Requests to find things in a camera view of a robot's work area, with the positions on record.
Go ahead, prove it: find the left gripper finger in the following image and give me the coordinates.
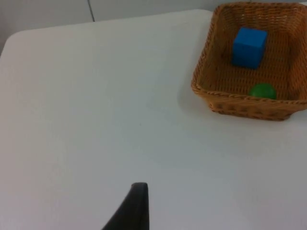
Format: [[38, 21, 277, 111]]
[[101, 182, 150, 230]]

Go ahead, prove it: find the green ball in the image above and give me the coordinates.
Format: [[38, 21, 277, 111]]
[[248, 82, 277, 100]]

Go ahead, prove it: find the blue cube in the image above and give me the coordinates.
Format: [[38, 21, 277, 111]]
[[230, 26, 268, 70]]

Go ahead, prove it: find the brown wicker basket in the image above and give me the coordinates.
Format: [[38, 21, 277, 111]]
[[190, 1, 307, 122]]

